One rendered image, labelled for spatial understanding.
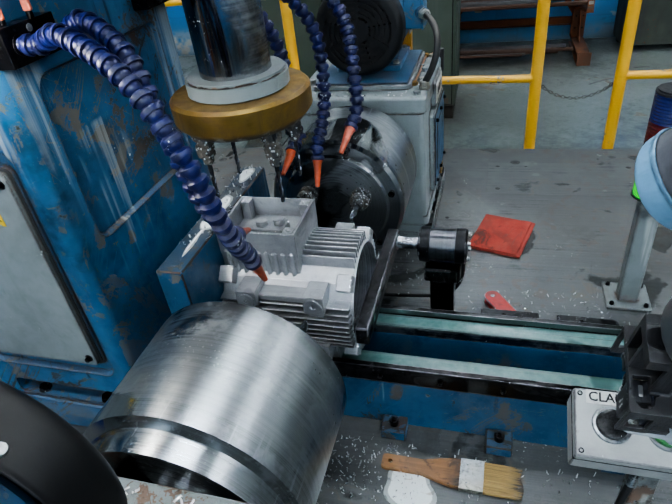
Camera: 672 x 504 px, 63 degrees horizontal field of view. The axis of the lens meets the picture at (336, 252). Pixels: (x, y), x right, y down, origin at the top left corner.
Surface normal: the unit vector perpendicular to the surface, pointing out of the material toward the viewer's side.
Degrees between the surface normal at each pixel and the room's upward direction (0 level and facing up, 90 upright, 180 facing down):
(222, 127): 90
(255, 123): 90
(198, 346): 2
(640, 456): 24
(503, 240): 1
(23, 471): 54
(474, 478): 0
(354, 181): 90
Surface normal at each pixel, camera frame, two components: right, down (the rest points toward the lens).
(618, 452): -0.20, -0.51
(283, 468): 0.80, -0.33
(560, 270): -0.11, -0.81
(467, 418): -0.26, 0.58
